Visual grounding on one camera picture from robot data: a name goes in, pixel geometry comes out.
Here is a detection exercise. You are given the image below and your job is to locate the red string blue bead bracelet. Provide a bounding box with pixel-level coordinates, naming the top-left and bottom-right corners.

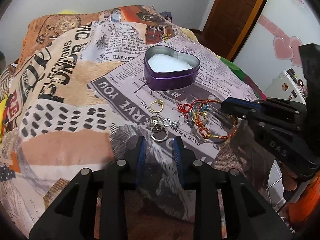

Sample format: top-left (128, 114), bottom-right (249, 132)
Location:
top-left (177, 100), bottom-right (208, 131)

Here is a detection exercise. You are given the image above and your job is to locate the gold ring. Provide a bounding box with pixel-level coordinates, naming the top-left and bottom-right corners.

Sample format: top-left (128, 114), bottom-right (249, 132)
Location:
top-left (149, 99), bottom-right (165, 112)

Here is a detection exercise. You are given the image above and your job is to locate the yellow chair back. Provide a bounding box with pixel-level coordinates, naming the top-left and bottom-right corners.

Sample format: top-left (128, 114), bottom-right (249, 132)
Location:
top-left (59, 10), bottom-right (75, 15)

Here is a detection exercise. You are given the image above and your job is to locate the white heart wardrobe door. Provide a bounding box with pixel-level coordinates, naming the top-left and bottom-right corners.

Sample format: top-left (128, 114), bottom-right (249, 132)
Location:
top-left (234, 0), bottom-right (319, 103)

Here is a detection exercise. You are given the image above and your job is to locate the silver keyring charm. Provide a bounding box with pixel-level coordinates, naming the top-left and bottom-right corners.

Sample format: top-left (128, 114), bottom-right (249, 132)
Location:
top-left (147, 115), bottom-right (172, 143)

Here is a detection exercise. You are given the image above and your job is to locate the purple heart-shaped tin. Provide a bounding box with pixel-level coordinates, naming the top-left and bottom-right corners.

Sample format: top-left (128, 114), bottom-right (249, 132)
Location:
top-left (144, 46), bottom-right (200, 91)

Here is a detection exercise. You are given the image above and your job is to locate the silver snowflake earring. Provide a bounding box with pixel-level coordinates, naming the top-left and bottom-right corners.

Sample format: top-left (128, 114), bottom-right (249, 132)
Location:
top-left (171, 115), bottom-right (190, 128)

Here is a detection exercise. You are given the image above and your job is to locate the newspaper print blanket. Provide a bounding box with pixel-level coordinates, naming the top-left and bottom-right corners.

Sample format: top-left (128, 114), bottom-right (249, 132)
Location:
top-left (1, 5), bottom-right (268, 239)

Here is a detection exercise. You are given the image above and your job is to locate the dark blue bag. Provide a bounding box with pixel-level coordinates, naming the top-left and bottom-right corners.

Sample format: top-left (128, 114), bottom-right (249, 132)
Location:
top-left (160, 11), bottom-right (172, 22)

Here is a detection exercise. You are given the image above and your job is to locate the red gold braided bracelet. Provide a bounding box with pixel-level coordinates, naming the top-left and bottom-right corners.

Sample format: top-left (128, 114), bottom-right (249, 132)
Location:
top-left (191, 99), bottom-right (239, 140)

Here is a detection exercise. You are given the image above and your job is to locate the brown wooden door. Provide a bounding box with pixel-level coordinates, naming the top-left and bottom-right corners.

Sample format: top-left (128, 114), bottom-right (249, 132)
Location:
top-left (202, 0), bottom-right (266, 60)

